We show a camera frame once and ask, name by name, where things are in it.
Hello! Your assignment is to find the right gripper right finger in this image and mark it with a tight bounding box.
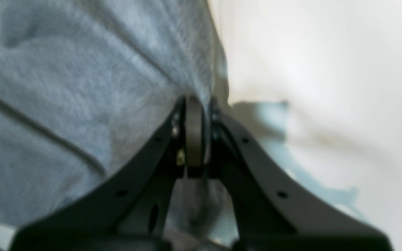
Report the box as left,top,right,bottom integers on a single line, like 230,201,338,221
209,99,390,244

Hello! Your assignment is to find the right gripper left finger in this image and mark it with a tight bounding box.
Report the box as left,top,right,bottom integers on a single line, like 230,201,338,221
16,96,203,241

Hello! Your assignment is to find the grey t-shirt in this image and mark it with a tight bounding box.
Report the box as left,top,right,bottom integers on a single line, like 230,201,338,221
0,0,228,251

